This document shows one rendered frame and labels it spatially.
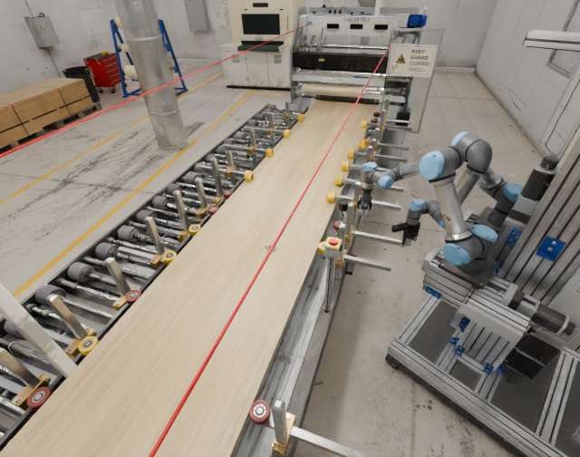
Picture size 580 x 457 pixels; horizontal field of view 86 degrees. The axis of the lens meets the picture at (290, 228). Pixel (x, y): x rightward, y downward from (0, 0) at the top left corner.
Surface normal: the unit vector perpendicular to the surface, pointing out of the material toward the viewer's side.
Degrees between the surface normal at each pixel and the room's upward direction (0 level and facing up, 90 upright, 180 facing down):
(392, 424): 0
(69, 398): 0
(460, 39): 90
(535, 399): 0
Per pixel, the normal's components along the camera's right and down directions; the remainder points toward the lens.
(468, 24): -0.25, 0.62
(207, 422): -0.02, -0.77
